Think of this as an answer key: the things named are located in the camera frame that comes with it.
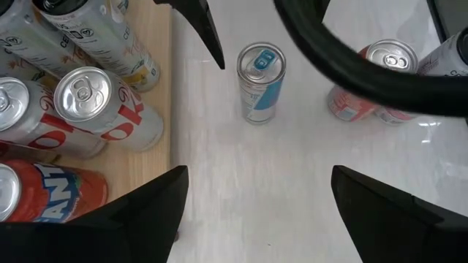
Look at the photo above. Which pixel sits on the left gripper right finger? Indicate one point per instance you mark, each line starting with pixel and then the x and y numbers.
pixel 402 226

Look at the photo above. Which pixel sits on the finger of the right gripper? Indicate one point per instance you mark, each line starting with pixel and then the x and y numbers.
pixel 204 29
pixel 323 8

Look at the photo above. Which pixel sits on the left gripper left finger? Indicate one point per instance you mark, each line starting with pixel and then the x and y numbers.
pixel 109 233

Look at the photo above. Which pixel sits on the red strawberry soda can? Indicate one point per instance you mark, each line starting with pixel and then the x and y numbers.
pixel 391 58
pixel 55 193

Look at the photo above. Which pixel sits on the small blue silver energy can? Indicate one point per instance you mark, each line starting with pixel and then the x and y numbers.
pixel 261 73

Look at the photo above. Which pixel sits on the Celsius Tropical Vibe can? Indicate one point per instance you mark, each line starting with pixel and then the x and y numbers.
pixel 33 40
pixel 18 71
pixel 102 40

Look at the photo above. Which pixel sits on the Celsius Peach Vibe can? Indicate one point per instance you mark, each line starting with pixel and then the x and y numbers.
pixel 444 55

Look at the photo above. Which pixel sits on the silver soda can red lettering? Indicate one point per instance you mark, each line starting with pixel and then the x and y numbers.
pixel 95 102
pixel 22 117

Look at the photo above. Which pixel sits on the white table sheet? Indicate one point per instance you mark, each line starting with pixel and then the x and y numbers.
pixel 256 182

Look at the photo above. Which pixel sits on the black metal table frame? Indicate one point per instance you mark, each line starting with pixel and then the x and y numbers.
pixel 437 18

